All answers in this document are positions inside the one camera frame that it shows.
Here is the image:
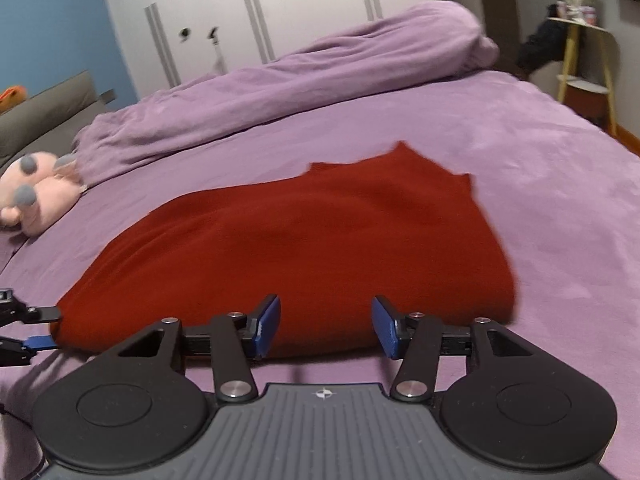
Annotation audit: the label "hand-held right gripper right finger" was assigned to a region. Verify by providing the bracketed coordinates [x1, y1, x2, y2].
[371, 294, 546, 403]

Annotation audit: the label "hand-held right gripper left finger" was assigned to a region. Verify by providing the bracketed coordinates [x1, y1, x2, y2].
[102, 294, 281, 403]

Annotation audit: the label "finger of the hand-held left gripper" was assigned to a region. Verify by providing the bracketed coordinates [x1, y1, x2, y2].
[0, 287, 63, 325]
[0, 335, 60, 367]

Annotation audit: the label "red buttoned cardigan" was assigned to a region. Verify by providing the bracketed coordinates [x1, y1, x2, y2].
[50, 141, 517, 361]

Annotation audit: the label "pink plush toy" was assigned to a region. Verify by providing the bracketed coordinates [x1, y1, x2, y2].
[0, 152, 86, 236]

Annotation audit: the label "purple bed sheet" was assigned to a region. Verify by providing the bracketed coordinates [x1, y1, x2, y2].
[0, 70, 640, 480]

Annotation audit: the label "grey bed headboard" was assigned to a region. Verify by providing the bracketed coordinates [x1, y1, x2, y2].
[0, 71, 108, 171]

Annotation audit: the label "orange object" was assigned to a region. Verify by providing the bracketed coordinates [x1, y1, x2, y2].
[0, 86, 27, 113]

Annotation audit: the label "purple duvet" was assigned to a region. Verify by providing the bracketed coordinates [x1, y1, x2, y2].
[75, 1, 501, 186]

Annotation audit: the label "dark cloth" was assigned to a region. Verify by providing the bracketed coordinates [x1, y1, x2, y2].
[517, 5, 571, 81]

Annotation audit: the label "white wardrobe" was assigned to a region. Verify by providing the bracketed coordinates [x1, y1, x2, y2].
[97, 0, 446, 98]

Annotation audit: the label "yellow side table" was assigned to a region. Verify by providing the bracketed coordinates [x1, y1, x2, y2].
[547, 17, 621, 133]

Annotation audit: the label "small cups on table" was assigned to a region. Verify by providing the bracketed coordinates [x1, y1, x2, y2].
[557, 2, 599, 24]

